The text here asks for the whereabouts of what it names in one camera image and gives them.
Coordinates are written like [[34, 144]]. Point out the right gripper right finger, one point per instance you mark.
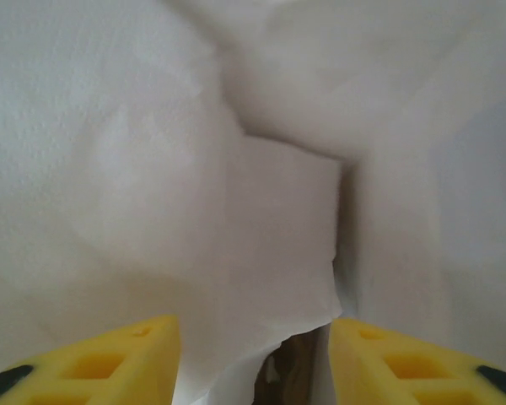
[[354, 350]]

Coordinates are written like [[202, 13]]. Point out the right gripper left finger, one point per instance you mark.
[[152, 337]]

